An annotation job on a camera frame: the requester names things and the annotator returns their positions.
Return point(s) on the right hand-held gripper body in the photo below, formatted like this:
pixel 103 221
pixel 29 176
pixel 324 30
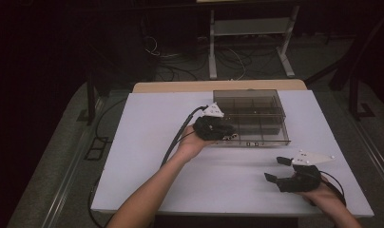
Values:
pixel 302 180

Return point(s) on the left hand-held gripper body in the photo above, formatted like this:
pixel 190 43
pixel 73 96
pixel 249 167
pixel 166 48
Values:
pixel 207 128

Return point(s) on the smoky clear divided drawer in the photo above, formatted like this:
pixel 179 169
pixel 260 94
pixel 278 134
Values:
pixel 259 129

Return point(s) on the smoky clear drawer box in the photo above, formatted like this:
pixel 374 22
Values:
pixel 244 95

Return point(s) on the person's left hand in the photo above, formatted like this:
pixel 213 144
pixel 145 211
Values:
pixel 190 145

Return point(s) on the person's right hand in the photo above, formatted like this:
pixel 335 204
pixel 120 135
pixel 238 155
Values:
pixel 328 196

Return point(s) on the wooden table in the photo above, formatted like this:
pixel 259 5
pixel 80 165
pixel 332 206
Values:
pixel 212 86

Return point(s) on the black metal stand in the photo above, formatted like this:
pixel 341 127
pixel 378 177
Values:
pixel 91 95
pixel 354 95

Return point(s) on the metal floor rail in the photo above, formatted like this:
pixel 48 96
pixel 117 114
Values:
pixel 69 177
pixel 377 152

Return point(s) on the white metal desk frame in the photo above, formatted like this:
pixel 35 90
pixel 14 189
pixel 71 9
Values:
pixel 213 47

